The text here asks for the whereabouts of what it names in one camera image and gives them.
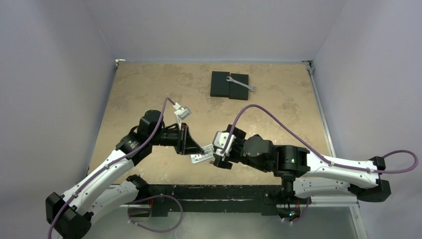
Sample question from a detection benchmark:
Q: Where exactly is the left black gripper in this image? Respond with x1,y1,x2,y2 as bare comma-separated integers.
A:
150,121,203,154

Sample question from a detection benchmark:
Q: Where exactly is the white remote control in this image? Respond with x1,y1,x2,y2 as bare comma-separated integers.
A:
190,144,213,164

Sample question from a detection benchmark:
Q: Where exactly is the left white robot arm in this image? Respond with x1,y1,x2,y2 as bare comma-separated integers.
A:
46,107,204,239

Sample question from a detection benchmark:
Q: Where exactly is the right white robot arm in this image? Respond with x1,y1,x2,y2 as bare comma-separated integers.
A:
212,128,391,203

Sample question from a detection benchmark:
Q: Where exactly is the right black foam block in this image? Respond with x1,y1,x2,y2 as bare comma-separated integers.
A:
229,73,249,101

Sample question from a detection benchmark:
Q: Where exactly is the black foam block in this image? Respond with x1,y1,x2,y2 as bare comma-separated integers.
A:
229,73,249,101
210,71,230,98

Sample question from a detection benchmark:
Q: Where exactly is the left black foam block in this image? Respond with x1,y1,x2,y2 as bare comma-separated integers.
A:
210,71,230,98

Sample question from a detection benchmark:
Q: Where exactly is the silver wrench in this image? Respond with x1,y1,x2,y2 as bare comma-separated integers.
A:
226,76,256,92

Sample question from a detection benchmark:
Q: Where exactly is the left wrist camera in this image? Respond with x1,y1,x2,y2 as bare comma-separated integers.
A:
173,102,192,127

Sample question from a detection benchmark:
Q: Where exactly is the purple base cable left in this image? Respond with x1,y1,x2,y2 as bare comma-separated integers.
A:
127,194,184,234

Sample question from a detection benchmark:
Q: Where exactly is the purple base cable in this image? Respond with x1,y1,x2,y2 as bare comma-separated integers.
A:
280,195,313,225
127,194,184,234

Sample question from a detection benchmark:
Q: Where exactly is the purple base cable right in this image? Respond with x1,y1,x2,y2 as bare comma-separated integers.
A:
280,195,313,225

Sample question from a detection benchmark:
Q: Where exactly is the aluminium frame rail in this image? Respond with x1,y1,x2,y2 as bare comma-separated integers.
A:
302,61,368,239

